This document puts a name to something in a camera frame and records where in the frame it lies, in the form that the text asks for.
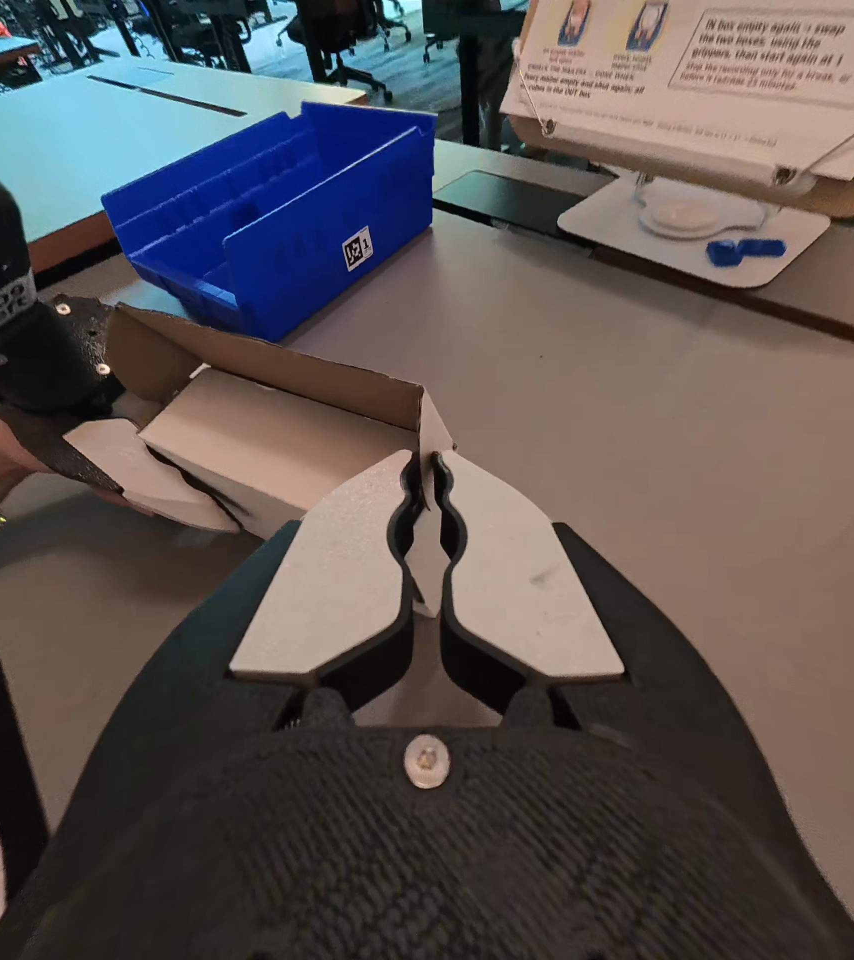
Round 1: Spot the blue plastic bin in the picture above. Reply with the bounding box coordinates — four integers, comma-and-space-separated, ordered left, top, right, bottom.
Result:
100, 101, 439, 345

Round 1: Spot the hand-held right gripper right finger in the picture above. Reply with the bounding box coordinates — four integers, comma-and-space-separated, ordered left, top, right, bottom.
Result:
430, 450, 627, 714

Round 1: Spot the black office chair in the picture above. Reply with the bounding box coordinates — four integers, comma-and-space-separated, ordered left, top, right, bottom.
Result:
284, 0, 415, 105
25, 0, 124, 63

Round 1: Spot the white cardboard mailer box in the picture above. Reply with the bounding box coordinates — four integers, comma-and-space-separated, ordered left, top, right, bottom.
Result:
100, 300, 460, 620

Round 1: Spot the printed instruction sheet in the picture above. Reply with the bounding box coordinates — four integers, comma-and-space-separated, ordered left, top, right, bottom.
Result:
499, 0, 854, 183

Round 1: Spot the grey office desk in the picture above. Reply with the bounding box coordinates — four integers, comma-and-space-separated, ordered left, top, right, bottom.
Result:
0, 58, 370, 273

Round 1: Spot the black desk cable cover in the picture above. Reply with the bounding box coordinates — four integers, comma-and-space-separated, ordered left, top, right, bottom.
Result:
432, 169, 610, 243

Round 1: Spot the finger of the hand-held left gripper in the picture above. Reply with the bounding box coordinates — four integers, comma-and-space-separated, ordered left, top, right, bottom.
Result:
63, 417, 243, 535
113, 391, 169, 432

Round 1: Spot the white display stand base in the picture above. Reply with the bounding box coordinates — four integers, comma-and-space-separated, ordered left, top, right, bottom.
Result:
556, 172, 833, 290

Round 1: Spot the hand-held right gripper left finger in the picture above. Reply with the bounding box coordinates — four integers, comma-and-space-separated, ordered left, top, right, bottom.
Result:
228, 448, 424, 710

